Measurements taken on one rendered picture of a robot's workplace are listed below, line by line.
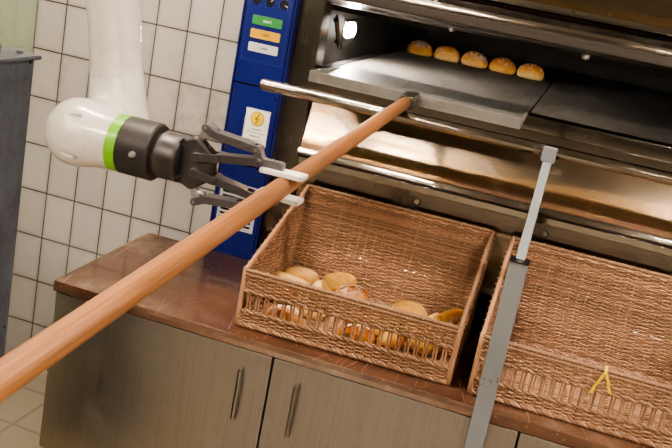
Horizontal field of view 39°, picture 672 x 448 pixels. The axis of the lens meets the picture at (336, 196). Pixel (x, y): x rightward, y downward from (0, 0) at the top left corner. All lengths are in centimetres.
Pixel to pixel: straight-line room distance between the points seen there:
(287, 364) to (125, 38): 100
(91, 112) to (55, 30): 154
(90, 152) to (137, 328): 101
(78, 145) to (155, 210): 147
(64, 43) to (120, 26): 141
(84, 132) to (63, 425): 131
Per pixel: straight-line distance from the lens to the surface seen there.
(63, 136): 152
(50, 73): 308
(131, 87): 164
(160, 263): 104
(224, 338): 235
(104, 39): 164
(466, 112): 237
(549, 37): 243
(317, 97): 232
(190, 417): 248
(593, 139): 260
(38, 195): 317
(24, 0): 303
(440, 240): 265
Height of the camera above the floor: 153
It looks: 15 degrees down
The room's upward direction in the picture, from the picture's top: 11 degrees clockwise
